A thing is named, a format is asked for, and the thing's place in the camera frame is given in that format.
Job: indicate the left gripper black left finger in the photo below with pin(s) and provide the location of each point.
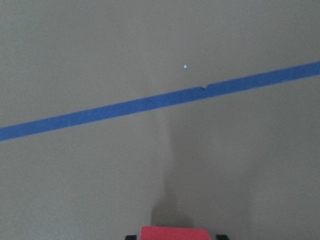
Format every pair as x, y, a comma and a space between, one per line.
131, 237

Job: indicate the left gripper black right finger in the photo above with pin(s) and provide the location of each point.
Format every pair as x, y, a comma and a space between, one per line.
221, 237

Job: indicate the red block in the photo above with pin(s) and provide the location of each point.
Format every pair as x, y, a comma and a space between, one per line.
173, 233

